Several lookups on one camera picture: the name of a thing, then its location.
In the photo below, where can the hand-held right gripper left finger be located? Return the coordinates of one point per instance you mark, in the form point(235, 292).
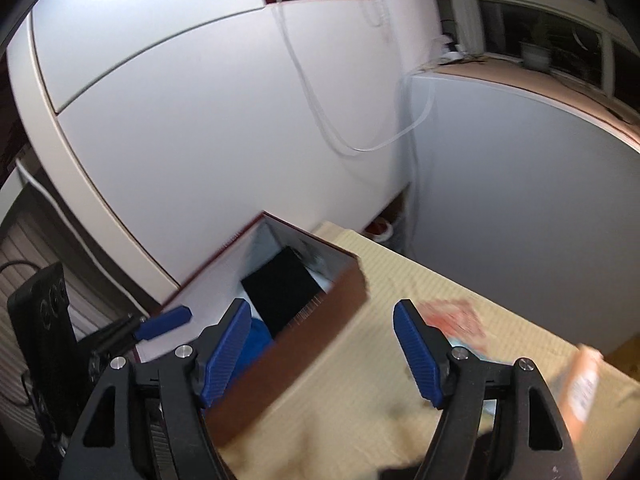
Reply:
point(227, 355)

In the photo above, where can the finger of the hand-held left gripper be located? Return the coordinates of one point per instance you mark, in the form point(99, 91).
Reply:
point(165, 322)

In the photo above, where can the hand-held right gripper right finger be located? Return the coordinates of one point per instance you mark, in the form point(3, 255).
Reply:
point(417, 355)

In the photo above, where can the red cardboard box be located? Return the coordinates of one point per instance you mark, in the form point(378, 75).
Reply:
point(305, 350)

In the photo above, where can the blue cloth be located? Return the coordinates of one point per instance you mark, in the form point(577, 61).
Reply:
point(260, 342)

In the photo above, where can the red item in clear bag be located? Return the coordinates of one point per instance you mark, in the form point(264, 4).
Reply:
point(452, 322)

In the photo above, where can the black cloth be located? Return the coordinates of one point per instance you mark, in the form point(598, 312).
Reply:
point(285, 290)

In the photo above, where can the red bowl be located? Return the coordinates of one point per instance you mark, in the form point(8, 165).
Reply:
point(379, 230)

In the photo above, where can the orange tube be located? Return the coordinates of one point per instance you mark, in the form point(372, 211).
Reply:
point(580, 390)

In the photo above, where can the white cabinet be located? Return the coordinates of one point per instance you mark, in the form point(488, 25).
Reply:
point(200, 110)

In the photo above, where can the wooden windowsill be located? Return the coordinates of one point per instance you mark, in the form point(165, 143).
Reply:
point(550, 92)

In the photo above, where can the white charger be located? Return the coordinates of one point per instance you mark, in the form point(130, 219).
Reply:
point(450, 47)

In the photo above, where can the potted plant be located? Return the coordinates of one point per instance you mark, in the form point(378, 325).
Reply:
point(535, 52)

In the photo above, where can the window frame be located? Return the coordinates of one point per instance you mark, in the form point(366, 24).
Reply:
point(500, 5)

